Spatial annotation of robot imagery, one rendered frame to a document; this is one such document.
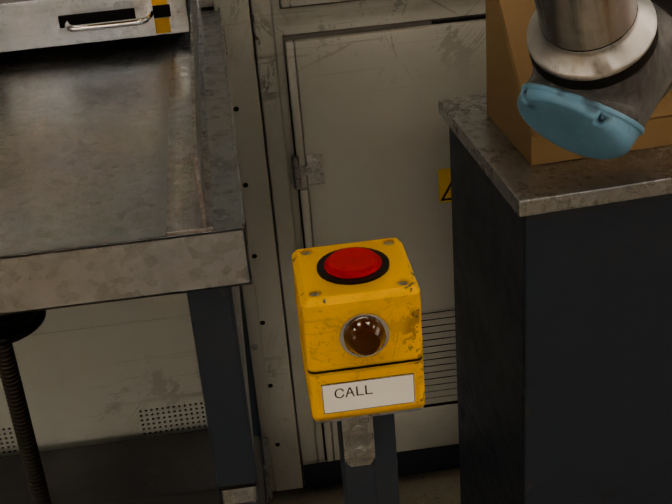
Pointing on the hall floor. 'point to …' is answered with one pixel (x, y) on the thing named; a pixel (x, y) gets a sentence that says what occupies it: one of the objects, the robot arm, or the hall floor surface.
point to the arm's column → (561, 347)
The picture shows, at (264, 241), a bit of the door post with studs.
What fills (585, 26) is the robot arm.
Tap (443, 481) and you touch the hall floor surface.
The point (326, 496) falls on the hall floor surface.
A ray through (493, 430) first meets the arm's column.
